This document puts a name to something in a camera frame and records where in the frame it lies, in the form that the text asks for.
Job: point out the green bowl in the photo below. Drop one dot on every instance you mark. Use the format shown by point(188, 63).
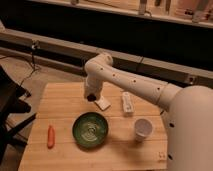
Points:
point(90, 130)

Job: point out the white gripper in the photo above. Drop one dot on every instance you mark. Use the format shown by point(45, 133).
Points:
point(92, 86)

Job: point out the white plastic cup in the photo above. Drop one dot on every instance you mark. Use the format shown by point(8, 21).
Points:
point(142, 129)

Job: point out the white remote controller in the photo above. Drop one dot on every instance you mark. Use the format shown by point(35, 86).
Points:
point(127, 104)

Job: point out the white sponge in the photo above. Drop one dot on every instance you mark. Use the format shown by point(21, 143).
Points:
point(103, 103)

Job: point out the orange carrot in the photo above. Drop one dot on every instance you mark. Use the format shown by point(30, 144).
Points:
point(51, 137)

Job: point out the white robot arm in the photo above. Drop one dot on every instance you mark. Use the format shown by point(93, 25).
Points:
point(190, 109)

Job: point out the black chair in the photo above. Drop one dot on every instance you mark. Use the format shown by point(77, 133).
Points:
point(10, 93)

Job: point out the dark eraser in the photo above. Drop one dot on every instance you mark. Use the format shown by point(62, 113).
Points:
point(91, 97)

